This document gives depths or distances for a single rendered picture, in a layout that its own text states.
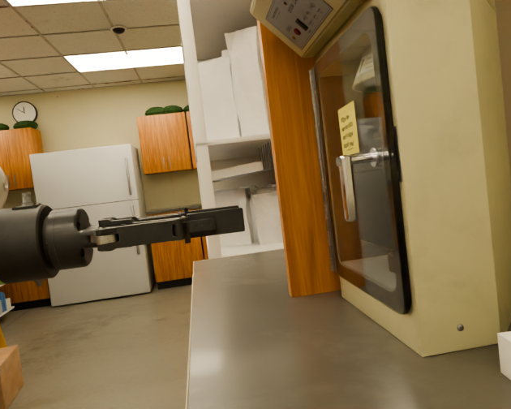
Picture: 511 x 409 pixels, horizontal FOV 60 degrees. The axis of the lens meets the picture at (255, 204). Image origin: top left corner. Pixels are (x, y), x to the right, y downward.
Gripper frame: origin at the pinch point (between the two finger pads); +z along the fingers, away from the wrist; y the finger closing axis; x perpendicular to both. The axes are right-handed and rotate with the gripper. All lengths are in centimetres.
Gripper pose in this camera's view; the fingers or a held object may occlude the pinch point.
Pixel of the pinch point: (216, 220)
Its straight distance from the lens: 58.5
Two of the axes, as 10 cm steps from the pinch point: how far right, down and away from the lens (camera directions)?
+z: 9.8, -1.2, 1.3
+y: -1.4, -0.6, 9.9
